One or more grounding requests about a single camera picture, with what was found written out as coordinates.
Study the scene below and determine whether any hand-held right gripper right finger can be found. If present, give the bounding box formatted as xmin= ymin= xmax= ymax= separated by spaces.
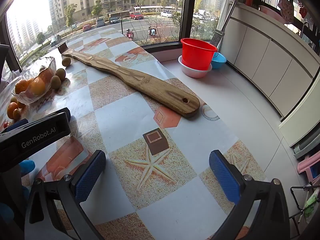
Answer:
xmin=209 ymin=150 xmax=290 ymax=240

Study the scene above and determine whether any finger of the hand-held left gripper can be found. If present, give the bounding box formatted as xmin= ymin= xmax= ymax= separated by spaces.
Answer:
xmin=0 ymin=119 xmax=29 ymax=137
xmin=56 ymin=107 xmax=72 ymax=140

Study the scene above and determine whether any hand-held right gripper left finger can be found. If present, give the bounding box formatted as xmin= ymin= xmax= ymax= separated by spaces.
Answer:
xmin=24 ymin=150 xmax=107 ymax=240

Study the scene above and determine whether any person's left hand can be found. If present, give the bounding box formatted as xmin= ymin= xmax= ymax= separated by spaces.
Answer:
xmin=20 ymin=159 xmax=35 ymax=198

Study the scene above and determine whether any orange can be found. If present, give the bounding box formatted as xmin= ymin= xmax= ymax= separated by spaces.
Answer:
xmin=7 ymin=104 xmax=18 ymax=119
xmin=28 ymin=77 xmax=47 ymax=97
xmin=14 ymin=79 xmax=30 ymax=94

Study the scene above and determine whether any clear glass bowl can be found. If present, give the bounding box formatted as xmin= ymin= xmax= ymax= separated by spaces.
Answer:
xmin=11 ymin=57 xmax=57 ymax=104

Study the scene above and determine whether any white crumpled cloth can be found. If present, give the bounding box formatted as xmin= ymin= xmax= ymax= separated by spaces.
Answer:
xmin=0 ymin=70 xmax=23 ymax=88

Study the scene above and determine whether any printed checkered tablecloth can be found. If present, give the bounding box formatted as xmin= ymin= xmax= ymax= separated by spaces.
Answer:
xmin=0 ymin=29 xmax=267 ymax=240

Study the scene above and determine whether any pink plastic stool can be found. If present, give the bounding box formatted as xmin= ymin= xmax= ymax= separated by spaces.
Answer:
xmin=297 ymin=152 xmax=320 ymax=182

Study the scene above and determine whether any long wooden board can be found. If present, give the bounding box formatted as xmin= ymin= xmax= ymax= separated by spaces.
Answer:
xmin=61 ymin=49 xmax=200 ymax=117

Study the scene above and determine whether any grey green plastic bin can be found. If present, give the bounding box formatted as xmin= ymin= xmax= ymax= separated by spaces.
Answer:
xmin=293 ymin=134 xmax=320 ymax=160

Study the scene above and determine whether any white and green bag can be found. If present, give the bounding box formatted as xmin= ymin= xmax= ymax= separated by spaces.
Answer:
xmin=303 ymin=188 xmax=320 ymax=218

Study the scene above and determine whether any white plastic basin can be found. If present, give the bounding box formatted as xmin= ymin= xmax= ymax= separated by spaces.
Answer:
xmin=178 ymin=55 xmax=212 ymax=78

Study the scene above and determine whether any blue plastic basin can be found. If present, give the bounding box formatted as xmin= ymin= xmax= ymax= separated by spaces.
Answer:
xmin=211 ymin=52 xmax=227 ymax=70

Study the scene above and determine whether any white cabinet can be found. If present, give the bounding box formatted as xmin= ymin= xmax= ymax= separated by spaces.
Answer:
xmin=217 ymin=2 xmax=320 ymax=148

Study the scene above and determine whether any red plate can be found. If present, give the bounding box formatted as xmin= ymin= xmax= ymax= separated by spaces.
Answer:
xmin=180 ymin=38 xmax=217 ymax=70

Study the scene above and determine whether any white bus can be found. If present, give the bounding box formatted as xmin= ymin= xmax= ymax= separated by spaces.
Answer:
xmin=133 ymin=5 xmax=176 ymax=13

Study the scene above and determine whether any metal faucet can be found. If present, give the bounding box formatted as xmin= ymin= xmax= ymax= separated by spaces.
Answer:
xmin=301 ymin=21 xmax=311 ymax=38

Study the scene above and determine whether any pink basin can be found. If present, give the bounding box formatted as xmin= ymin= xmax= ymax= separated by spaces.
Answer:
xmin=259 ymin=5 xmax=287 ymax=24

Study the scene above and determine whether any patterned hanging cloth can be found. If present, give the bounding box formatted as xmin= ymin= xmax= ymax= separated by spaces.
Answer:
xmin=277 ymin=0 xmax=295 ymax=24

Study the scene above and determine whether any black wire rack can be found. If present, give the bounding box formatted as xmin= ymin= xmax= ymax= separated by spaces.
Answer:
xmin=289 ymin=182 xmax=320 ymax=222

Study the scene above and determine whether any long-handled brush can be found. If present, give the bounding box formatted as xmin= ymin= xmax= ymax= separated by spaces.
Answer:
xmin=209 ymin=0 xmax=247 ymax=48

